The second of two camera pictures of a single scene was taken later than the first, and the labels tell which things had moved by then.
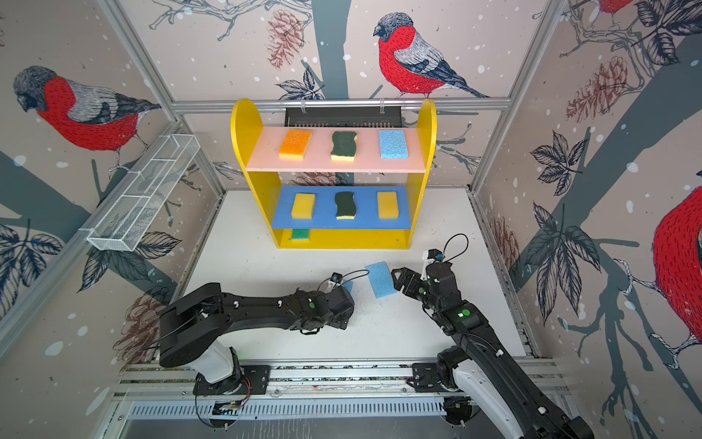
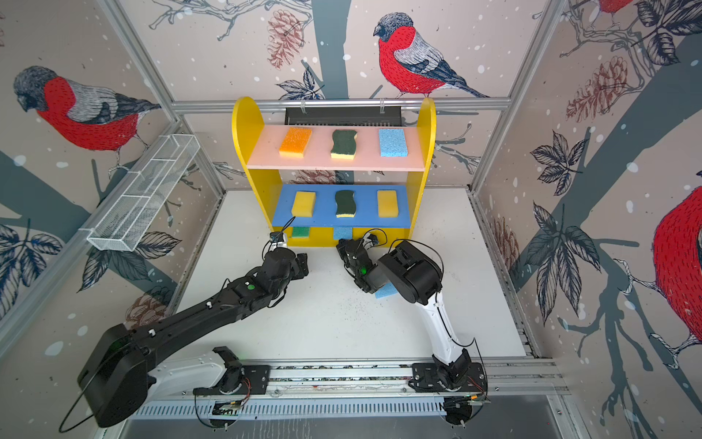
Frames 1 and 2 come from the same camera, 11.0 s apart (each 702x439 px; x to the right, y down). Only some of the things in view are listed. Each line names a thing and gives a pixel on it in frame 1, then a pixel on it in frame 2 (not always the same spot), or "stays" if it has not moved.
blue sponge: (393, 144) stays
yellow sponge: (303, 206) stays
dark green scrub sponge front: (344, 146) stays
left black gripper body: (340, 323) to (278, 292)
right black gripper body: (432, 304) to (343, 251)
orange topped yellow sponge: (294, 144) stays
